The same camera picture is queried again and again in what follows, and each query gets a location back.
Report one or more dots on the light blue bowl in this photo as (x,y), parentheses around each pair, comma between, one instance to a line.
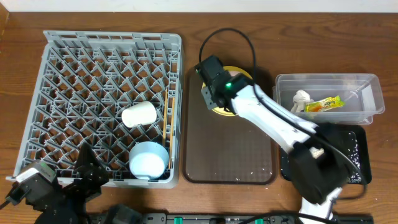
(148,160)

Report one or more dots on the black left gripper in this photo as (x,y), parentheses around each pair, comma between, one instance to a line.
(81,182)

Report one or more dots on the white cup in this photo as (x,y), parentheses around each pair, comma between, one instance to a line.
(143,113)

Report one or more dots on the yellow orange snack wrapper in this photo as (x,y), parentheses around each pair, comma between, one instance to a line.
(324,105)

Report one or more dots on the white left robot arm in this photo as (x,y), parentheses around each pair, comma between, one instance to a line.
(61,215)

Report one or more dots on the grey plastic dish rack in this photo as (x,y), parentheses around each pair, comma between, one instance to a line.
(85,81)

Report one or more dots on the brown plastic serving tray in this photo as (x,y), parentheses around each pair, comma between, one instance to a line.
(221,149)

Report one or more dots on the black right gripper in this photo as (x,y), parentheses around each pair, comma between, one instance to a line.
(207,97)

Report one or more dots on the wooden chopstick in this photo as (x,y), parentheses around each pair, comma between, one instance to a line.
(171,134)
(165,118)

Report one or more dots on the black waste tray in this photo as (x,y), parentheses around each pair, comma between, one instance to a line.
(342,130)

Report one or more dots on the yellow plate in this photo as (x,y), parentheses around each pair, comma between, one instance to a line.
(225,112)

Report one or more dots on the black rail with green clips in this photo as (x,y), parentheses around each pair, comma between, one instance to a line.
(217,219)

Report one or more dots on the white napkin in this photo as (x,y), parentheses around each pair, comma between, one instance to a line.
(300,99)

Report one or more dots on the rice and food scraps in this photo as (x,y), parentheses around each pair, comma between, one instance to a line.
(353,155)

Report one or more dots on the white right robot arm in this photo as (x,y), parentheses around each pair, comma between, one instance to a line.
(318,169)

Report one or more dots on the clear plastic waste bin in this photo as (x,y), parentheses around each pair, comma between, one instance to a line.
(361,93)

